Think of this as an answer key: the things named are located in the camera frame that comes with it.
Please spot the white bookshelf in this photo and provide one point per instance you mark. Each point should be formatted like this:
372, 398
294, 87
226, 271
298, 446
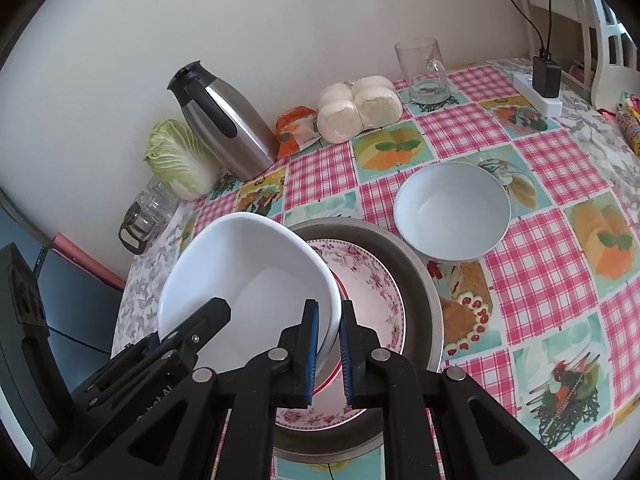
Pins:
600, 75

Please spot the pink checkered tablecloth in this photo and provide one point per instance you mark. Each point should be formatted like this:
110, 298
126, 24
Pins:
540, 260

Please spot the stainless steel pan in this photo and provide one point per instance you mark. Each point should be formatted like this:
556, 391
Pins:
420, 290

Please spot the colourful snack packets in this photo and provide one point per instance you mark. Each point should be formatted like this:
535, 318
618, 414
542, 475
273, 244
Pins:
629, 102

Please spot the yellow snack box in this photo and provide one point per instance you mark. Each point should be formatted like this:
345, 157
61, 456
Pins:
631, 130

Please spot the orange snack packet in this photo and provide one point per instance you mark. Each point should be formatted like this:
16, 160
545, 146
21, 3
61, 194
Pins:
295, 132

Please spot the pale blue floral bowl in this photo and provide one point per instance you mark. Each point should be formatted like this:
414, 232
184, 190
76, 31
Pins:
450, 210

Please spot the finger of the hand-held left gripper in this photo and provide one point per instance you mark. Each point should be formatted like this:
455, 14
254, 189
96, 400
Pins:
205, 320

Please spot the floral rim plate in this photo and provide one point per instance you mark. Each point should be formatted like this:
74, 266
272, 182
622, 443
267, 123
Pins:
375, 300

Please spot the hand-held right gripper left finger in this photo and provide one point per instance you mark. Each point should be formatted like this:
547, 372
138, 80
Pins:
313, 355

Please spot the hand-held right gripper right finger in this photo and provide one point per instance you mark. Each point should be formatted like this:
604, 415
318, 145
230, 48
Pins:
346, 355

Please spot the dark blue panel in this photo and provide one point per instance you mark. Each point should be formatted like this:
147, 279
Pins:
75, 300

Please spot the stainless steel thermos jug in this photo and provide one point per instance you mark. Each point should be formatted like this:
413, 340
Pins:
235, 125

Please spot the plain white bowl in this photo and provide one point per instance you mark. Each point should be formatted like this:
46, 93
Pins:
250, 270

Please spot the napa cabbage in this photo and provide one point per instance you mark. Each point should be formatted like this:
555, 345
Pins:
180, 160

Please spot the glass clamp jar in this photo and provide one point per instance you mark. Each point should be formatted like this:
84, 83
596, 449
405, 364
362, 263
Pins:
150, 210

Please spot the bag of steamed buns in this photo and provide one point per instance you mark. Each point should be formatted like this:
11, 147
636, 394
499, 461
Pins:
360, 107

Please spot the clear glass mug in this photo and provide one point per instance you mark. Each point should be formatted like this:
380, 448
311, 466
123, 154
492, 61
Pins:
422, 70

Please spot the white power strip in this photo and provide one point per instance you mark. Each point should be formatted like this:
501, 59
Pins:
550, 106

